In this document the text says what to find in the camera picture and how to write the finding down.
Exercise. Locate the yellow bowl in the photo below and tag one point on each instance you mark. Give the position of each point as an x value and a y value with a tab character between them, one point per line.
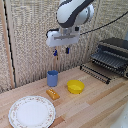
75	86

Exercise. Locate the yellow orange block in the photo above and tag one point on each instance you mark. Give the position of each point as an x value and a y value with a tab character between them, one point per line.
52	94

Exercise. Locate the white floral rim plate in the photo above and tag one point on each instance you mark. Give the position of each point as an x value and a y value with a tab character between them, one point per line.
31	112

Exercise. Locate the blue cup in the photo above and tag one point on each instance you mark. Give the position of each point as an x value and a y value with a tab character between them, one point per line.
52	78

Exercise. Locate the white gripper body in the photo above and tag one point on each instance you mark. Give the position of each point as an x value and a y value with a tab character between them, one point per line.
63	38

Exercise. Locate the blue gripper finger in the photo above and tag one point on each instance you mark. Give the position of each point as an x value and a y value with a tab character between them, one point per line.
67	50
55	52

